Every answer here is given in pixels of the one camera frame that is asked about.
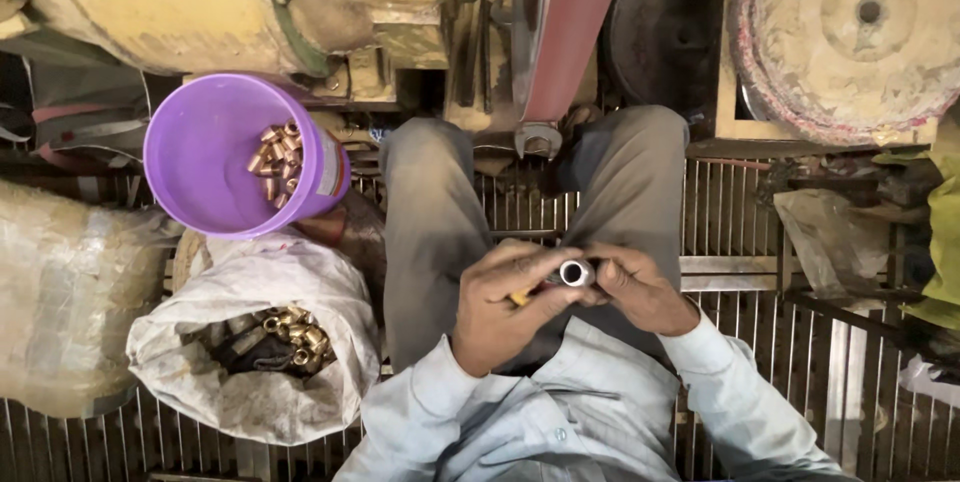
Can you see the large plastic wrapped bundle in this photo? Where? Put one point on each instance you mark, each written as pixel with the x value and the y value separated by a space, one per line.
pixel 67 294

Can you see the yellow-green cloth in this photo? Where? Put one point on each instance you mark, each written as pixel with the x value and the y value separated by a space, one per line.
pixel 941 242

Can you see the short metal tube fitting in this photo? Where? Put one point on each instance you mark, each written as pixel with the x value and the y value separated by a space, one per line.
pixel 575 272

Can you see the red sanding belt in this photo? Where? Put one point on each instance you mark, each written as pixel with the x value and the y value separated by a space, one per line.
pixel 574 24

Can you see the purple plastic bucket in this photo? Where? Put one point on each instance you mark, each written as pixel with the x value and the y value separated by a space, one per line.
pixel 210 152

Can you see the dark metal pulley wheel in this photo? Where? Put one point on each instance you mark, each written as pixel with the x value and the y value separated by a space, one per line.
pixel 660 31

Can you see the person's grey trousers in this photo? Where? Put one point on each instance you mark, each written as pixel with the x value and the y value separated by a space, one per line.
pixel 442 227

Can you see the person's left hand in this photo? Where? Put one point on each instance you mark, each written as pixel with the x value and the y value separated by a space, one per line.
pixel 491 317

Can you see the dusty cloth buffing wheel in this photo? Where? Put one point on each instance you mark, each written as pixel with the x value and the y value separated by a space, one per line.
pixel 847 35

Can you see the heap of raw brass fittings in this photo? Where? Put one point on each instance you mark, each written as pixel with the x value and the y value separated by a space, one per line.
pixel 289 339

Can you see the steel open-end wrench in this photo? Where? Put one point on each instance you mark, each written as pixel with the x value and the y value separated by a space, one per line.
pixel 534 114

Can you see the metal grating platform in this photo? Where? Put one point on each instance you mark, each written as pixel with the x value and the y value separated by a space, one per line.
pixel 787 362

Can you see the heap of polished brass fittings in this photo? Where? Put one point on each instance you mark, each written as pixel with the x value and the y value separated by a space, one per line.
pixel 277 161

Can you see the person's right hand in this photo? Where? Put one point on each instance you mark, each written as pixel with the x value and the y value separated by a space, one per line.
pixel 641 290

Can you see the person's light blue shirt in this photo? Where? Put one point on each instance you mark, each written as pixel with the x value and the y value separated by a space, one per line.
pixel 585 422

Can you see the white woven sack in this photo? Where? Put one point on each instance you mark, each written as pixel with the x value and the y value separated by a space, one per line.
pixel 225 384

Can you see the clear plastic bag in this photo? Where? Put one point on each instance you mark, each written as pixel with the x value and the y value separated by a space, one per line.
pixel 829 238

